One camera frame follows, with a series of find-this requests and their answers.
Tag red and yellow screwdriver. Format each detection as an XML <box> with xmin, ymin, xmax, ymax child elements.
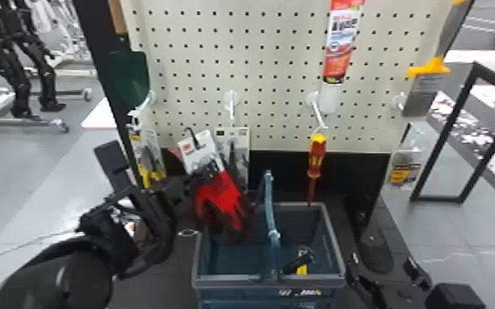
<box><xmin>306</xmin><ymin>131</ymin><xmax>328</xmax><ymax>207</ymax></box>

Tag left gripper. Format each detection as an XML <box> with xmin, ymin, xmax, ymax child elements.
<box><xmin>119</xmin><ymin>166</ymin><xmax>214</xmax><ymax>278</ymax></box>

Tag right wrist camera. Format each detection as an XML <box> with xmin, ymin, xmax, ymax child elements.
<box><xmin>424</xmin><ymin>282</ymin><xmax>487</xmax><ymax>309</ymax></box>

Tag black side table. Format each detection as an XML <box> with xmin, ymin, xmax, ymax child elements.
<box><xmin>409</xmin><ymin>48</ymin><xmax>495</xmax><ymax>218</ymax></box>

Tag black tool on white card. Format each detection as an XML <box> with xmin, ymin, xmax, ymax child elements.
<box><xmin>213</xmin><ymin>126</ymin><xmax>251</xmax><ymax>191</ymax></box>

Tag red gloves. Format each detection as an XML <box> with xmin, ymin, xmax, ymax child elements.
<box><xmin>176</xmin><ymin>128</ymin><xmax>249</xmax><ymax>233</ymax></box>

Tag yellow and black carded tool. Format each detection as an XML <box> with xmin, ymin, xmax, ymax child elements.
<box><xmin>127</xmin><ymin>122</ymin><xmax>168</xmax><ymax>190</ymax></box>

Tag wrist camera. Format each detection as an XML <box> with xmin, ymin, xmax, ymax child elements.
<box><xmin>93</xmin><ymin>139</ymin><xmax>136</xmax><ymax>192</ymax></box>
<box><xmin>424</xmin><ymin>282</ymin><xmax>487</xmax><ymax>309</ymax></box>

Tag blue basket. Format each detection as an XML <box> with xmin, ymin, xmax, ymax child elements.
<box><xmin>190</xmin><ymin>169</ymin><xmax>347</xmax><ymax>309</ymax></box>

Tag red sealant tube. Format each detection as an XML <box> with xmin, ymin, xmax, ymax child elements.
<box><xmin>318</xmin><ymin>0</ymin><xmax>367</xmax><ymax>116</ymax></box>

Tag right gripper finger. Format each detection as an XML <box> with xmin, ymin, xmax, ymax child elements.
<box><xmin>401</xmin><ymin>256</ymin><xmax>433</xmax><ymax>292</ymax></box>
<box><xmin>345</xmin><ymin>251</ymin><xmax>389</xmax><ymax>309</ymax></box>

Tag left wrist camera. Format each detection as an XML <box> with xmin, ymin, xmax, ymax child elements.
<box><xmin>93</xmin><ymin>139</ymin><xmax>136</xmax><ymax>192</ymax></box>

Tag grey and yellow hand tool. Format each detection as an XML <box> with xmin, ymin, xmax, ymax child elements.
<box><xmin>401</xmin><ymin>0</ymin><xmax>476</xmax><ymax>118</ymax></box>

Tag yellow and black small tool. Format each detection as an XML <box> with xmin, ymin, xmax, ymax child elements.
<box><xmin>280</xmin><ymin>245</ymin><xmax>317</xmax><ymax>277</ymax></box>

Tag white pegboard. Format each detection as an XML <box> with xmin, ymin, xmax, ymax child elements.
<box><xmin>72</xmin><ymin>0</ymin><xmax>477</xmax><ymax>274</ymax></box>

